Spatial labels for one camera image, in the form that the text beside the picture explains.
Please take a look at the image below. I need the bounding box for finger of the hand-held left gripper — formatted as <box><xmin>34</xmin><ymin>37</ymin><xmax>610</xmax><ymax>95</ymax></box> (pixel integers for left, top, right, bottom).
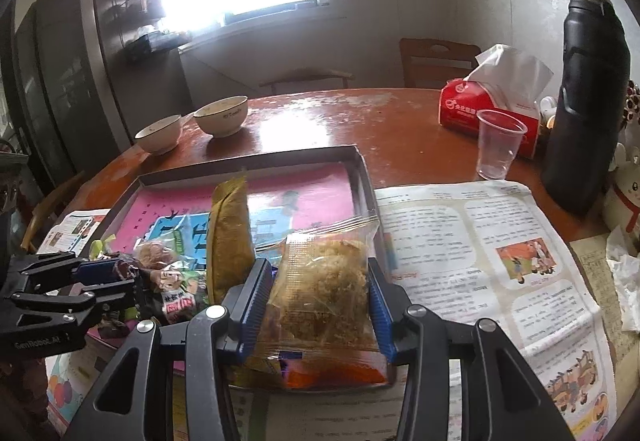
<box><xmin>7</xmin><ymin>252</ymin><xmax>141</xmax><ymax>294</ymax></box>
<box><xmin>15</xmin><ymin>288</ymin><xmax>138</xmax><ymax>329</ymax></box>

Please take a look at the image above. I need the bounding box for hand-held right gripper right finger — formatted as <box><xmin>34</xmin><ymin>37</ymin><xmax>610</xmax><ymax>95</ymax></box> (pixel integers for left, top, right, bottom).
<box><xmin>367</xmin><ymin>257</ymin><xmax>576</xmax><ymax>441</ymax></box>

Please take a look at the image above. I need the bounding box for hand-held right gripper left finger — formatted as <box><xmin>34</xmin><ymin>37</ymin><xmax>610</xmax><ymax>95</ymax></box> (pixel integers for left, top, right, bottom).
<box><xmin>75</xmin><ymin>258</ymin><xmax>275</xmax><ymax>441</ymax></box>

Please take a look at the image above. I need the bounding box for green-label round pastry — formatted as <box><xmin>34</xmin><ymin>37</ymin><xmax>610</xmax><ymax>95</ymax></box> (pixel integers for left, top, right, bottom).
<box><xmin>90</xmin><ymin>235</ymin><xmax>121</xmax><ymax>262</ymax></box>

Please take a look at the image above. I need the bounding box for clear biscuit packet orange trim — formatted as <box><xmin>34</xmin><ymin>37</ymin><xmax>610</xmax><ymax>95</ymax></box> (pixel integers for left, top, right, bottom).
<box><xmin>257</xmin><ymin>216</ymin><xmax>388</xmax><ymax>389</ymax></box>

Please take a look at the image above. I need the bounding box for long yellow candy pack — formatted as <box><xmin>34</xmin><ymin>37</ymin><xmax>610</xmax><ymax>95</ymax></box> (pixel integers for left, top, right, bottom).
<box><xmin>206</xmin><ymin>175</ymin><xmax>257</xmax><ymax>309</ymax></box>

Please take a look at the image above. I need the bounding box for round biscuit packet green label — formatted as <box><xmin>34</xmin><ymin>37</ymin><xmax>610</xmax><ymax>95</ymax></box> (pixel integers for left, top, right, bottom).
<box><xmin>159</xmin><ymin>227</ymin><xmax>208</xmax><ymax>292</ymax></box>

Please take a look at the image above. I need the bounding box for brown chocolate bar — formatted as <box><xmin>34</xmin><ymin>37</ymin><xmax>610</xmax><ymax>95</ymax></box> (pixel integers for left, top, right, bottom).
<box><xmin>102</xmin><ymin>261</ymin><xmax>211</xmax><ymax>326</ymax></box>

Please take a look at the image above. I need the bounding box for dark grey cardboard box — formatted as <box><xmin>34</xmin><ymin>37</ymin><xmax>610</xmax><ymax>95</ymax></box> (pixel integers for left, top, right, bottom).
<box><xmin>87</xmin><ymin>145</ymin><xmax>401</xmax><ymax>389</ymax></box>

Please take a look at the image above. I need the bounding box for newspaper with film strip print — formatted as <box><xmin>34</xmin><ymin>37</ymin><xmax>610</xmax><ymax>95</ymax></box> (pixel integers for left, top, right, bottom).
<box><xmin>42</xmin><ymin>208</ymin><xmax>111</xmax><ymax>254</ymax></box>

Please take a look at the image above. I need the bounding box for wooden side chair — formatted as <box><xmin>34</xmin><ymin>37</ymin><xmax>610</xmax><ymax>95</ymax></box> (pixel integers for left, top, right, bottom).
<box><xmin>20</xmin><ymin>171</ymin><xmax>88</xmax><ymax>252</ymax></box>

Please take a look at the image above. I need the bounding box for newspaper with cartoon pictures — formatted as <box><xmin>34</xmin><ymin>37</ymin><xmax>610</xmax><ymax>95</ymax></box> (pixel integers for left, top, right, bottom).
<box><xmin>375</xmin><ymin>180</ymin><xmax>618</xmax><ymax>441</ymax></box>

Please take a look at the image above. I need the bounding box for pink book with blue title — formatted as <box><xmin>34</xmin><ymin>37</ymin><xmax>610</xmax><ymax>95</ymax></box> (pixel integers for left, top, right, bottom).
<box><xmin>107</xmin><ymin>163</ymin><xmax>358</xmax><ymax>352</ymax></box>

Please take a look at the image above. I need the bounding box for beige ceramic bowl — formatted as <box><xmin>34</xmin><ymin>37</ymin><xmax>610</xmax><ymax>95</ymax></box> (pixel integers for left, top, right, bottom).
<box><xmin>193</xmin><ymin>95</ymin><xmax>249</xmax><ymax>138</ymax></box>
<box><xmin>134</xmin><ymin>115</ymin><xmax>182</xmax><ymax>155</ymax></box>

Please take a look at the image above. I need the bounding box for dark cabinet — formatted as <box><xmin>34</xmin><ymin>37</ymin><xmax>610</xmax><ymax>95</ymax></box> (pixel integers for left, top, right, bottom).
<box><xmin>10</xmin><ymin>0</ymin><xmax>196</xmax><ymax>182</ymax></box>

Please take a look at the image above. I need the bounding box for clear plastic cup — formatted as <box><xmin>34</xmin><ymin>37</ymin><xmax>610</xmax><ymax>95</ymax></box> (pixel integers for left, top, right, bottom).
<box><xmin>476</xmin><ymin>109</ymin><xmax>529</xmax><ymax>180</ymax></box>

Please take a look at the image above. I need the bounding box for red tissue box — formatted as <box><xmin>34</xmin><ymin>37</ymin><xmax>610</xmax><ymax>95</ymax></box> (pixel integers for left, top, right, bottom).
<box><xmin>439</xmin><ymin>78</ymin><xmax>543</xmax><ymax>159</ymax></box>

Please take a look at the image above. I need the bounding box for crumpled white plastic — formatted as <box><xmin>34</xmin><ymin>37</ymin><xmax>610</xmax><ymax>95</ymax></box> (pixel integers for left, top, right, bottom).
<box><xmin>606</xmin><ymin>226</ymin><xmax>640</xmax><ymax>332</ymax></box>

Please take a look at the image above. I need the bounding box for white cat figurine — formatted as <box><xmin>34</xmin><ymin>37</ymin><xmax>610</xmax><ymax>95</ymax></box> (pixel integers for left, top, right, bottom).
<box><xmin>602</xmin><ymin>141</ymin><xmax>640</xmax><ymax>232</ymax></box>

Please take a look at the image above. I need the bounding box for white tissue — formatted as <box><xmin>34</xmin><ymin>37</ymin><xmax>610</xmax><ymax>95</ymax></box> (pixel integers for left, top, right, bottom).
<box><xmin>462</xmin><ymin>43</ymin><xmax>555</xmax><ymax>106</ymax></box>

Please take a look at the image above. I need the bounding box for black thermos flask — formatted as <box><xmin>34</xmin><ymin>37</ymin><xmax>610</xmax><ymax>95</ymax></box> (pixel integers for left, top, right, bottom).
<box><xmin>540</xmin><ymin>0</ymin><xmax>632</xmax><ymax>216</ymax></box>

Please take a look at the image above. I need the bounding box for spotted decoration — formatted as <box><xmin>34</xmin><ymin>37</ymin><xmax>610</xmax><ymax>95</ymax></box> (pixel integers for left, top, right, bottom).
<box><xmin>622</xmin><ymin>81</ymin><xmax>640</xmax><ymax>126</ymax></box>

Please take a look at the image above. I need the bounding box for low wooden chair frame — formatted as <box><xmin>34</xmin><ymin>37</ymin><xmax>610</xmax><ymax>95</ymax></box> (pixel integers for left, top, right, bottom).
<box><xmin>260</xmin><ymin>68</ymin><xmax>353</xmax><ymax>94</ymax></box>

